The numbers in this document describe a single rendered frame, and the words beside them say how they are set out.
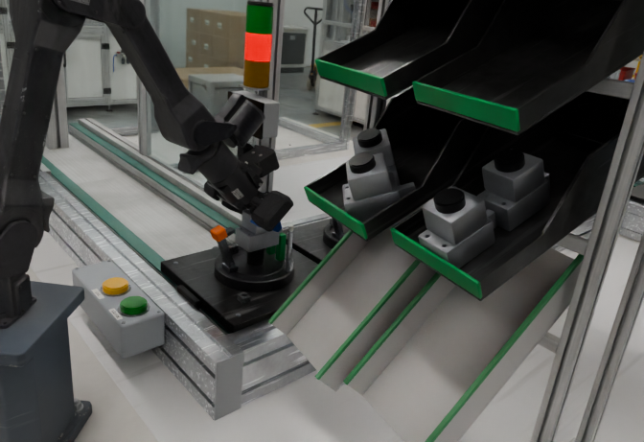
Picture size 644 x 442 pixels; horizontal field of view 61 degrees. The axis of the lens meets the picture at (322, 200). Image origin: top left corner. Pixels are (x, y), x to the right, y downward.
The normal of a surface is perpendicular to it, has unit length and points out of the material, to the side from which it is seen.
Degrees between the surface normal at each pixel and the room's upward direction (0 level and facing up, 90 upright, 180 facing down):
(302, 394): 0
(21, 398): 88
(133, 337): 90
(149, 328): 90
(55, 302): 0
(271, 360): 90
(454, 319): 45
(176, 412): 0
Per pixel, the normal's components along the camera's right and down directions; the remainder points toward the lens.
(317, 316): -0.53, -0.58
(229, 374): 0.66, 0.33
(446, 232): -0.81, 0.49
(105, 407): 0.09, -0.93
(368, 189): 0.02, 0.55
